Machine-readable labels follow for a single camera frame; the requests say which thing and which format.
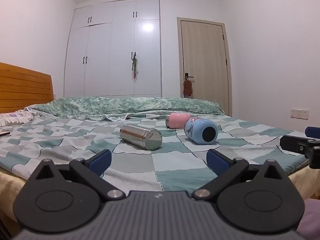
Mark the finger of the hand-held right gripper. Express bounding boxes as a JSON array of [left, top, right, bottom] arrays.
[[305, 126, 320, 140], [279, 135, 320, 169]]

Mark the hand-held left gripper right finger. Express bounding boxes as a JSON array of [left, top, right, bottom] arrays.
[[191, 149, 288, 201]]

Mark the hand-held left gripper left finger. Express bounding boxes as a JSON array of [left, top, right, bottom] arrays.
[[36, 149, 126, 202]]

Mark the blue cartoon cup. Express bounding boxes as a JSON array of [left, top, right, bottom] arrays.
[[184, 117, 219, 145]]

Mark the silver steel cup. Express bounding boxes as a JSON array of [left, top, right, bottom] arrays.
[[119, 124, 163, 151]]

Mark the pink cup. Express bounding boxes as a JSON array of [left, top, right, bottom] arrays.
[[165, 113, 193, 129]]

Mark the checkered green bed blanket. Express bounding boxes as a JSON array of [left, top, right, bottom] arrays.
[[0, 110, 311, 193]]

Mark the green floral quilt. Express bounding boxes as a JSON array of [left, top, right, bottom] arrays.
[[24, 96, 225, 122]]

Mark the purple cloth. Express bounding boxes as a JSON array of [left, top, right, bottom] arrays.
[[298, 197, 320, 240]]

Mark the red hanging ornament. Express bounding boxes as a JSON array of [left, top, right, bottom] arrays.
[[183, 78, 194, 98]]

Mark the patterned white pillow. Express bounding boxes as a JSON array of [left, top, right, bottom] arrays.
[[0, 110, 36, 127]]

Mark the green hanging ornament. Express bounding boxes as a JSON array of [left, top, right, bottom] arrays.
[[131, 52, 139, 82]]

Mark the wooden headboard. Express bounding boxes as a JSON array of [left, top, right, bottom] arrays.
[[0, 62, 54, 114]]

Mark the white wardrobe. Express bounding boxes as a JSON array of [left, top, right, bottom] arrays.
[[63, 0, 162, 98]]

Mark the beige wooden door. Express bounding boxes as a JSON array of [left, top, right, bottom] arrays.
[[177, 17, 233, 117]]

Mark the white wall socket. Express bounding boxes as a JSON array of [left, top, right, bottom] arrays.
[[290, 109, 309, 119]]

